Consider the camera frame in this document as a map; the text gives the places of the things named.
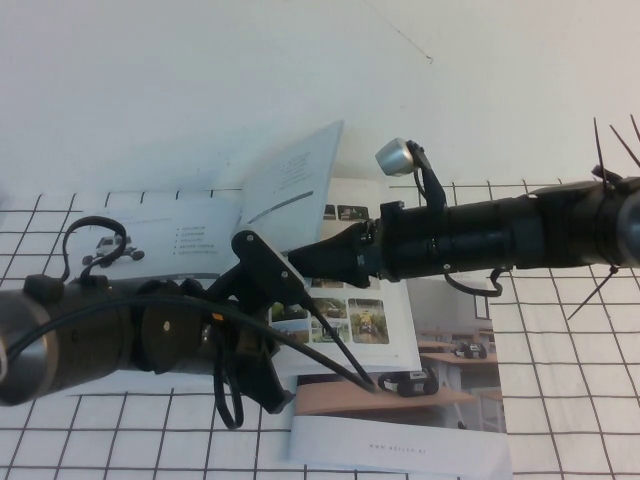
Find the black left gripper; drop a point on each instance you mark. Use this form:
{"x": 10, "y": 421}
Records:
{"x": 245, "y": 320}

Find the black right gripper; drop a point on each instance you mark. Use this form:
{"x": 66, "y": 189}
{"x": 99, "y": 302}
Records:
{"x": 410, "y": 245}

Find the white product catalogue book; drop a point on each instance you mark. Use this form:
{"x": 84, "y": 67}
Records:
{"x": 165, "y": 220}

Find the dark silver left robot arm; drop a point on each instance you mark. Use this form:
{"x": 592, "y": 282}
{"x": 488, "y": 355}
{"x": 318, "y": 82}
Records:
{"x": 75, "y": 340}

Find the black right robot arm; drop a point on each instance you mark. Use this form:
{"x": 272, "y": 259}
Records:
{"x": 525, "y": 230}

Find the closed brochure with robot cover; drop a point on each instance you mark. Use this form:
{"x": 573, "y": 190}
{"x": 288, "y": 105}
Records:
{"x": 400, "y": 440}

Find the white black-grid tablecloth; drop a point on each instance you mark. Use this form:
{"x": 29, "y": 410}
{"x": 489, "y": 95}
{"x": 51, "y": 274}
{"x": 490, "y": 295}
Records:
{"x": 560, "y": 380}

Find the black zip tie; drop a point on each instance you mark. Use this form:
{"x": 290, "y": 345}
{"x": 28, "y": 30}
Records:
{"x": 636, "y": 130}
{"x": 595, "y": 292}
{"x": 600, "y": 155}
{"x": 625, "y": 145}

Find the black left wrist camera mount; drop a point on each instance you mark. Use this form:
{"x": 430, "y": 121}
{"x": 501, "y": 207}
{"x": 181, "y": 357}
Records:
{"x": 267, "y": 265}

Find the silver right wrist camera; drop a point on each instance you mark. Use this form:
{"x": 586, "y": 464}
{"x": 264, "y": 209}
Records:
{"x": 395, "y": 156}

